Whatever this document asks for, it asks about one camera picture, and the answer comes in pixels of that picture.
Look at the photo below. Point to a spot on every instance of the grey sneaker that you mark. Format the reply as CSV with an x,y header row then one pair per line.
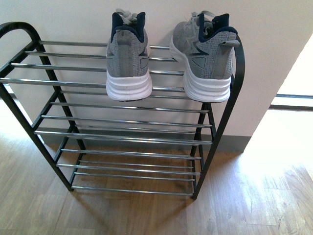
x,y
204,45
128,76

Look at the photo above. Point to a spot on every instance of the black metal shoe rack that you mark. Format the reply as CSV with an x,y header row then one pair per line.
x,y
121,148

